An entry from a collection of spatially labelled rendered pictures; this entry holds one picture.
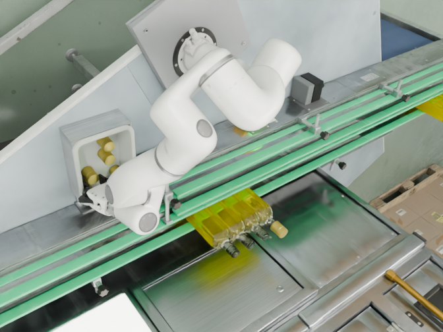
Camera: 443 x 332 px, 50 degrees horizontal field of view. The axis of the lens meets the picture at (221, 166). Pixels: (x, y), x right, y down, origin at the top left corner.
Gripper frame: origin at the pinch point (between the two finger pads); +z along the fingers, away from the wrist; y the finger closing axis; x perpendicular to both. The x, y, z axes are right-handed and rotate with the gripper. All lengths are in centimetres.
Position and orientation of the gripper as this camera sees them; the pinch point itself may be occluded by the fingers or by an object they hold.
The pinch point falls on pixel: (94, 184)
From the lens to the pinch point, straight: 136.8
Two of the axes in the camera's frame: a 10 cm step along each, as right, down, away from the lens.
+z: -6.4, -2.9, 7.2
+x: -0.9, -8.9, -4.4
